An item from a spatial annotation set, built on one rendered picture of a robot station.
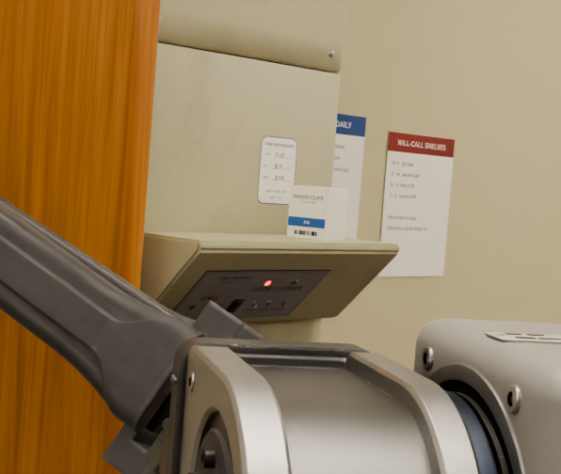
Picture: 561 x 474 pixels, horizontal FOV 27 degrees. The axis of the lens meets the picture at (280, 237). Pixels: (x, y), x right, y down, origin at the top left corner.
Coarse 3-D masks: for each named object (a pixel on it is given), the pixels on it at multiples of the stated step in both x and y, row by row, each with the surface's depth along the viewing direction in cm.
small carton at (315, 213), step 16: (304, 192) 134; (320, 192) 133; (336, 192) 135; (304, 208) 134; (320, 208) 133; (336, 208) 135; (288, 224) 136; (304, 224) 134; (320, 224) 133; (336, 224) 135; (320, 240) 134; (336, 240) 136
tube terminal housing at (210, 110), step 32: (160, 64) 125; (192, 64) 128; (224, 64) 132; (256, 64) 135; (160, 96) 125; (192, 96) 129; (224, 96) 132; (256, 96) 136; (288, 96) 139; (320, 96) 144; (160, 128) 126; (192, 128) 129; (224, 128) 133; (256, 128) 136; (288, 128) 140; (320, 128) 144; (160, 160) 126; (192, 160) 130; (224, 160) 133; (256, 160) 137; (320, 160) 145; (160, 192) 127; (192, 192) 130; (224, 192) 133; (256, 192) 137; (160, 224) 127; (192, 224) 130; (224, 224) 134; (256, 224) 138; (288, 320) 143; (320, 320) 147
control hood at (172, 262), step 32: (160, 256) 120; (192, 256) 117; (224, 256) 119; (256, 256) 123; (288, 256) 126; (320, 256) 130; (352, 256) 134; (384, 256) 138; (160, 288) 120; (320, 288) 136; (352, 288) 141; (256, 320) 135
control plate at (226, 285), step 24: (192, 288) 121; (216, 288) 124; (240, 288) 126; (264, 288) 129; (288, 288) 132; (312, 288) 135; (192, 312) 126; (240, 312) 131; (264, 312) 134; (288, 312) 137
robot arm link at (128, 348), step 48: (0, 240) 66; (48, 240) 68; (0, 288) 66; (48, 288) 65; (96, 288) 64; (48, 336) 64; (96, 336) 63; (144, 336) 62; (192, 336) 62; (240, 336) 61; (96, 384) 63; (144, 384) 62; (144, 432) 63
